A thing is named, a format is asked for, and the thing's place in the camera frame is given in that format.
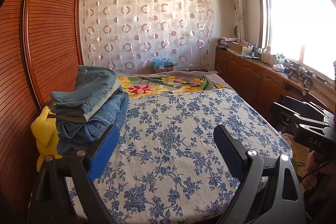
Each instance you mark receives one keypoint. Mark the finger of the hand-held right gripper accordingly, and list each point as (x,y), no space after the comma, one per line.
(309,107)
(286,115)

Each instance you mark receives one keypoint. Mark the open cardboard box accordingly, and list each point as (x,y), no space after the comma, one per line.
(240,48)

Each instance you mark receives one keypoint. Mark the long wooden cabinet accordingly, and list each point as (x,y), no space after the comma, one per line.
(249,77)

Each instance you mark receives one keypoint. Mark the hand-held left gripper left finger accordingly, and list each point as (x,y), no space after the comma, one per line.
(102,153)

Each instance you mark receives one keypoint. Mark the colourful flower blanket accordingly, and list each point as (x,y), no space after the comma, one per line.
(157,85)

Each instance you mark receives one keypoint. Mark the wooden slatted wardrobe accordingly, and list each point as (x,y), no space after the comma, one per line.
(50,29)

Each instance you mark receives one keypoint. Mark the olive green folded pants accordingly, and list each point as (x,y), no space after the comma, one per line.
(115,88)

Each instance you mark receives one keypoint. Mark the pile of papers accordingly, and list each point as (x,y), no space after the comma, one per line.
(225,43)

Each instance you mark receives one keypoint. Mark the green capped bottle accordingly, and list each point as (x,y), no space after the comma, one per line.
(281,59)

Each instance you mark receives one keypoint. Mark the wooden framed window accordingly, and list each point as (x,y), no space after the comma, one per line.
(302,16)

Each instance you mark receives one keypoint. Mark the cardboard box with label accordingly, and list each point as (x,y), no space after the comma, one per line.
(165,68)

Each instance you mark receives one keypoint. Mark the blue plastic bag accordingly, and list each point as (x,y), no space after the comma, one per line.
(161,61)

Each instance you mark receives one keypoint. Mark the teal short pants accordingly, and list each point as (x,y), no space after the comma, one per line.
(86,92)

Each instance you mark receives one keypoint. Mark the dark blue bottle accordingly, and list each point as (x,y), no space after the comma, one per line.
(255,50)

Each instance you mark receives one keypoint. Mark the black tools on cabinet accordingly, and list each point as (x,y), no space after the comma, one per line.
(299,73)

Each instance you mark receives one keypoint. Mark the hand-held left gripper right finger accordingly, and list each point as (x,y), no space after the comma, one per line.
(229,154)

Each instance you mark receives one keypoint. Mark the beige patterned window curtain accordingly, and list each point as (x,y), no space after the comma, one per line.
(240,3)

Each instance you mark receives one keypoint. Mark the blue folded jeans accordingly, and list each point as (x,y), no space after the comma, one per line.
(105,113)

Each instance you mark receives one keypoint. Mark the yellow plush toy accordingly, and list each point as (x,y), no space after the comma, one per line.
(46,134)

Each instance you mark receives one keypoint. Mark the blue floral bed sheet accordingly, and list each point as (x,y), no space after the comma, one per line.
(170,148)

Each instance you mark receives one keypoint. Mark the person's dark clothed leg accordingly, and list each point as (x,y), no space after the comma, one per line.
(323,200)

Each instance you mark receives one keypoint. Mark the person's right hand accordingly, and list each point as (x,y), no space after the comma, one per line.
(313,159)

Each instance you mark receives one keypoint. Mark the circle patterned sheer curtain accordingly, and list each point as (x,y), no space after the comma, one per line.
(147,29)

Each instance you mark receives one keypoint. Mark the dark oval hand fan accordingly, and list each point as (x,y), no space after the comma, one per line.
(236,31)

